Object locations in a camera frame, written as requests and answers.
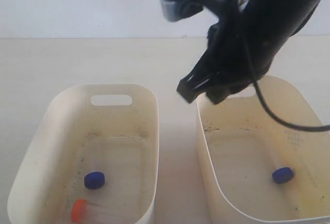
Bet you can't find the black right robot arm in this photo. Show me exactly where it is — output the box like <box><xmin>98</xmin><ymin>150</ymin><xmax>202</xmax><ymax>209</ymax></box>
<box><xmin>176</xmin><ymin>0</ymin><xmax>320</xmax><ymax>104</ymax></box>

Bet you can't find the black cable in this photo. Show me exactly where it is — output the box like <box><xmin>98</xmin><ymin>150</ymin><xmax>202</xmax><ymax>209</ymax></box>
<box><xmin>242</xmin><ymin>0</ymin><xmax>330</xmax><ymax>133</ymax></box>

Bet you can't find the cream plastic bin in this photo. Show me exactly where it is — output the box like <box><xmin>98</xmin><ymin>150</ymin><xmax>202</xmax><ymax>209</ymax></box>
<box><xmin>7</xmin><ymin>84</ymin><xmax>159</xmax><ymax>223</ymax></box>
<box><xmin>195</xmin><ymin>75</ymin><xmax>330</xmax><ymax>224</ymax></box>

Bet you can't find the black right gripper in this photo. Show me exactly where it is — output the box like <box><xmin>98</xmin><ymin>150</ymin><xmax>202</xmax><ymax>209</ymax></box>
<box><xmin>176</xmin><ymin>0</ymin><xmax>268</xmax><ymax>104</ymax></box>

